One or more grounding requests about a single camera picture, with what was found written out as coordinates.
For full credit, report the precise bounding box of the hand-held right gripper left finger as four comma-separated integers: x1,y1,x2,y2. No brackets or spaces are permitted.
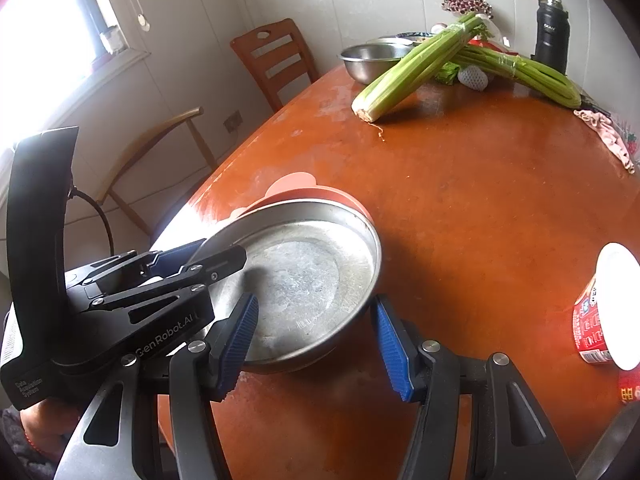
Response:
54,291,260,480

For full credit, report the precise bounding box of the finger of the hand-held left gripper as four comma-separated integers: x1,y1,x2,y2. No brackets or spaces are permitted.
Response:
90,244,249,313
65,239,213,291

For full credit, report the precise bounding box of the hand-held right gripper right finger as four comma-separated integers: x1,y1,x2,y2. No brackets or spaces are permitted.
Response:
370,294,576,480

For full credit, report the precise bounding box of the round steel pan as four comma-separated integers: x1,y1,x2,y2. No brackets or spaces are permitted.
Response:
186,199,383,373

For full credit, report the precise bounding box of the orange bear-shaped plate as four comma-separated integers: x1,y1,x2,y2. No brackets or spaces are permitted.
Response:
227,172,376,231

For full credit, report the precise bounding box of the person's left forearm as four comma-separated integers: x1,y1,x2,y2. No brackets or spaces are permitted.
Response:
0,395,88,480

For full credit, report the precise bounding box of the light wooden armchair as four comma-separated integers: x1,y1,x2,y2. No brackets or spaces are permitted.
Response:
95,106,221,238

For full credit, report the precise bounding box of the brown wooden chair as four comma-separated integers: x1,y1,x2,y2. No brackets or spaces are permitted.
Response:
230,18,321,113

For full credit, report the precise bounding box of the window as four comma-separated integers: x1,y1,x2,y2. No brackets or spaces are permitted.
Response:
0,0,151,136

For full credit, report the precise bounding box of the small steel bowl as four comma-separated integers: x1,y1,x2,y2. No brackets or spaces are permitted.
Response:
339,42,416,86

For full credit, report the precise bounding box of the celery bunch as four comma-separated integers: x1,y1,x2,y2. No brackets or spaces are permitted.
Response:
434,42,583,109
351,11,488,123

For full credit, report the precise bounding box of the foam netted fruit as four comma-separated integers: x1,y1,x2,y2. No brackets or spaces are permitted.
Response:
457,65,491,92

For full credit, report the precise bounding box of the pink cloth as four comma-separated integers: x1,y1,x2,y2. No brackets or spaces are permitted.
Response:
573,108,636,175

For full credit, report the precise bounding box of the red snack packet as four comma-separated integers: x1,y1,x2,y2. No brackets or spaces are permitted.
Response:
467,41,521,56

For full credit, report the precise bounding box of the white plastic bag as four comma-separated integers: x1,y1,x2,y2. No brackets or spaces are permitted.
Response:
475,12,511,46

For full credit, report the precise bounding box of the black thermos bottle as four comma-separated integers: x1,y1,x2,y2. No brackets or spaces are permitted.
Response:
534,0,571,76

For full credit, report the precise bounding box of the black cable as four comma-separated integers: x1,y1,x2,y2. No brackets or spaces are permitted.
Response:
67,187,116,256

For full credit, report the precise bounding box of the white box on window frame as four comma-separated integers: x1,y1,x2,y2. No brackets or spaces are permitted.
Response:
100,25,126,53

